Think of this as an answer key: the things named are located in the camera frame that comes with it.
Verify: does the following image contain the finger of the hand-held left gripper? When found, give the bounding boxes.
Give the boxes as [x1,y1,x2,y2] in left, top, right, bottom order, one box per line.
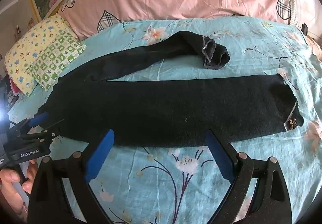
[10,112,50,134]
[33,119,65,137]

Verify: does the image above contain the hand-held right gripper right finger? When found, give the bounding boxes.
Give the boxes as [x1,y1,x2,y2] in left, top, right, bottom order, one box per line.
[205,129,293,224]

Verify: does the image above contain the red cloth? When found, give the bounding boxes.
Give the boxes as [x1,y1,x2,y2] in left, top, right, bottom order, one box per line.
[9,75,21,96]

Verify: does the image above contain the yellow green patterned pillow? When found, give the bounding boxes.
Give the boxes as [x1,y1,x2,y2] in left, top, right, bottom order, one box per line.
[4,13,87,97]

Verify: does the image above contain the black pants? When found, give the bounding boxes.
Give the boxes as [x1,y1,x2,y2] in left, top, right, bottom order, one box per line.
[38,31,305,149]

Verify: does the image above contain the person's left hand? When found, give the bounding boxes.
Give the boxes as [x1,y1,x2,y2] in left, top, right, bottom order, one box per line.
[0,159,39,216]

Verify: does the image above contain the teal floral bed sheet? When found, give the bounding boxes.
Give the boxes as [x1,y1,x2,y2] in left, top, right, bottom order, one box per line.
[7,19,322,224]

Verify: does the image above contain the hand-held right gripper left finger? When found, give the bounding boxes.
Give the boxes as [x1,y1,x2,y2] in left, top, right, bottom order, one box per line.
[27,129,121,224]

